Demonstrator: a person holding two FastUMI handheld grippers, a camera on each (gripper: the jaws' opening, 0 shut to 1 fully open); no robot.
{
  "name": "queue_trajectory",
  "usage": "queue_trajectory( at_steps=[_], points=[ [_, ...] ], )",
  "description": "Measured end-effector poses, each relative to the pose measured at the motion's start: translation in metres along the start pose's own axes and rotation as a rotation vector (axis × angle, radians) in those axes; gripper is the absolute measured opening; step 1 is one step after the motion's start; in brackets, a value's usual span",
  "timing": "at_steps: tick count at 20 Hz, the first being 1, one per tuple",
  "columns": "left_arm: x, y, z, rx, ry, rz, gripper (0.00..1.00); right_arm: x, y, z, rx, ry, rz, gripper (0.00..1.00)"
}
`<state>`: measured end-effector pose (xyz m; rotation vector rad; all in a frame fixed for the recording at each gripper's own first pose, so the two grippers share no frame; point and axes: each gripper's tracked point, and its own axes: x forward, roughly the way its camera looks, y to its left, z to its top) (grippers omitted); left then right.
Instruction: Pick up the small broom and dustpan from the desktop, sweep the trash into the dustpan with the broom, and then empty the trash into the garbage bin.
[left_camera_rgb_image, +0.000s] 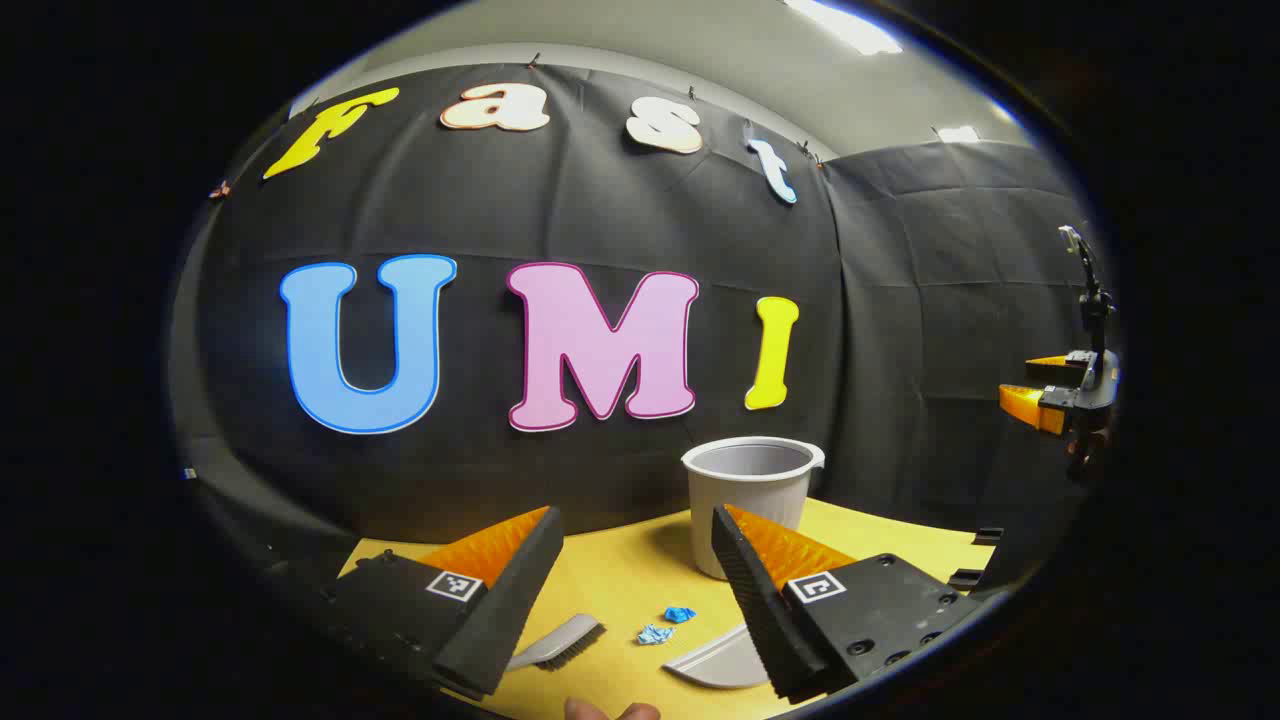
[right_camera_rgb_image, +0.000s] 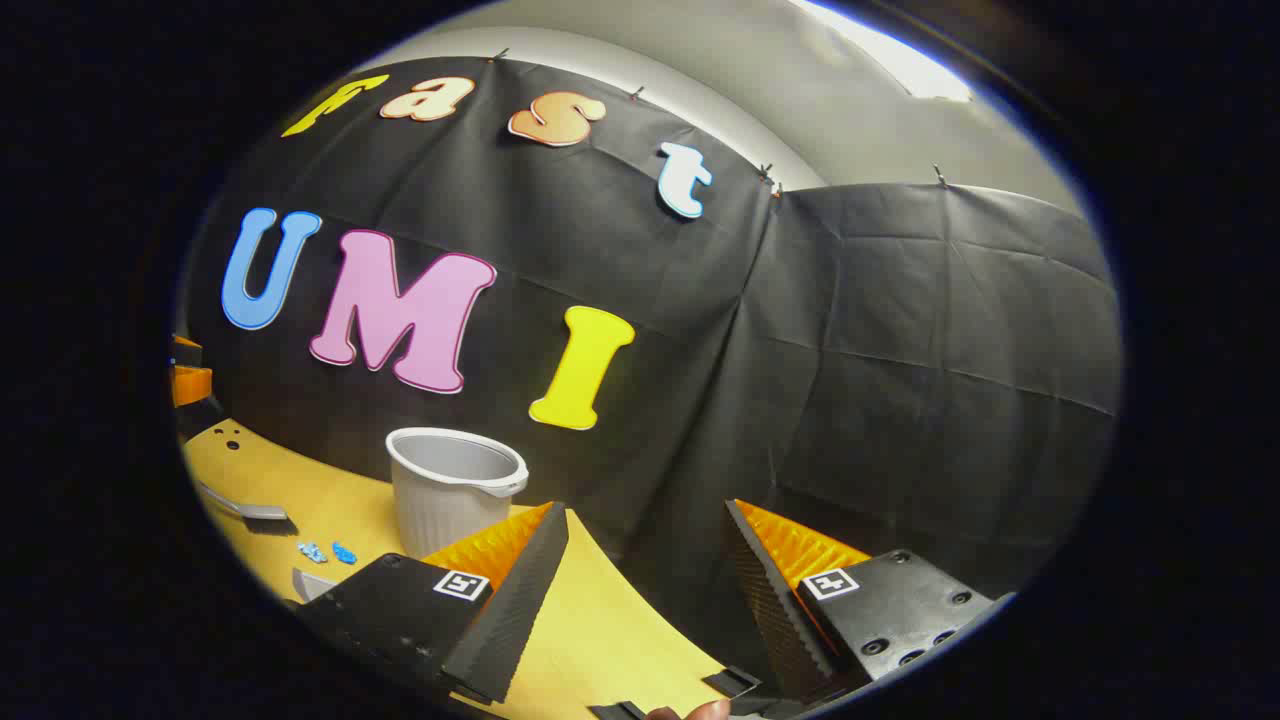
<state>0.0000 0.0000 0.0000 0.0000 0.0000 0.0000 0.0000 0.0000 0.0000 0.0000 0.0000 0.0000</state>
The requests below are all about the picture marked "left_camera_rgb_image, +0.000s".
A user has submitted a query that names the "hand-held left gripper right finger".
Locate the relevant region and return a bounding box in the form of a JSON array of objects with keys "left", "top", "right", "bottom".
[{"left": 710, "top": 503, "right": 986, "bottom": 704}]

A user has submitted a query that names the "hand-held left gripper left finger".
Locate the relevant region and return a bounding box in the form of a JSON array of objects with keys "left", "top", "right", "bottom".
[{"left": 262, "top": 505, "right": 566, "bottom": 699}]

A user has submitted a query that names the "grey dustpan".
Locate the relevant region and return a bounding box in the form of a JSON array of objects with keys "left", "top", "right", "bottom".
[{"left": 662, "top": 622, "right": 773, "bottom": 691}]

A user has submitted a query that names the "small grey broom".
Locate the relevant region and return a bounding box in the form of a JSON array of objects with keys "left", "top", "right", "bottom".
[{"left": 505, "top": 613, "right": 607, "bottom": 672}]

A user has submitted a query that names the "yellow wooden desktop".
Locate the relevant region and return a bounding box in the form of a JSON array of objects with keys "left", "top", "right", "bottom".
[{"left": 340, "top": 497, "right": 1001, "bottom": 720}]

